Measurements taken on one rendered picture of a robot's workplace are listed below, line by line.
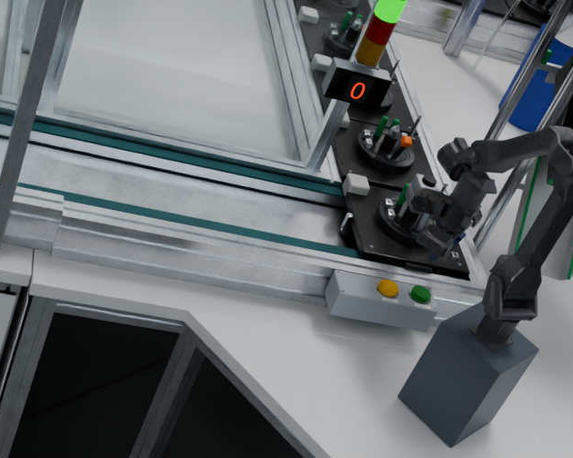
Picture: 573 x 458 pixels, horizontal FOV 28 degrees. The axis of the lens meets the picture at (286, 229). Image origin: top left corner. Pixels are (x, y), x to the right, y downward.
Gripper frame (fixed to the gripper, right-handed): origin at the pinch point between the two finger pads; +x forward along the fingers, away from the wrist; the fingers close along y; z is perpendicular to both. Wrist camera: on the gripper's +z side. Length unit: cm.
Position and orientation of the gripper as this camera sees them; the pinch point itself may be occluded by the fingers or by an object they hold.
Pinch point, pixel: (439, 245)
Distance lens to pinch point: 221.6
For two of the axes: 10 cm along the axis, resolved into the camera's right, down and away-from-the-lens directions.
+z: -7.9, -5.5, 2.6
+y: -5.0, 3.6, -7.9
